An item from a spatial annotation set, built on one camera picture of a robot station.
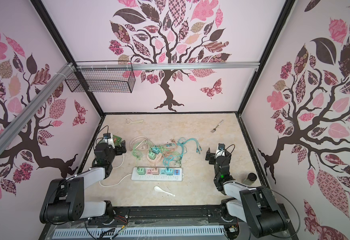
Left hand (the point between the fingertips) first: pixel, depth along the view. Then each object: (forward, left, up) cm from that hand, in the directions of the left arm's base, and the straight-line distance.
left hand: (118, 142), depth 91 cm
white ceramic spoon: (-25, -25, -9) cm, 37 cm away
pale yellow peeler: (+26, -3, -9) cm, 28 cm away
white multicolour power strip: (-18, -25, -7) cm, 31 cm away
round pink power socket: (-8, -24, -7) cm, 27 cm away
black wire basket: (+36, +5, +24) cm, 43 cm away
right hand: (-4, -62, +1) cm, 62 cm away
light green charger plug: (-17, -17, -3) cm, 24 cm away
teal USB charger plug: (-4, -23, -2) cm, 24 cm away
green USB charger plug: (-7, -21, -3) cm, 23 cm away
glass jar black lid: (-22, -77, 0) cm, 80 cm away
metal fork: (+18, -65, -9) cm, 68 cm away
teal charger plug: (-18, -33, -2) cm, 37 cm away
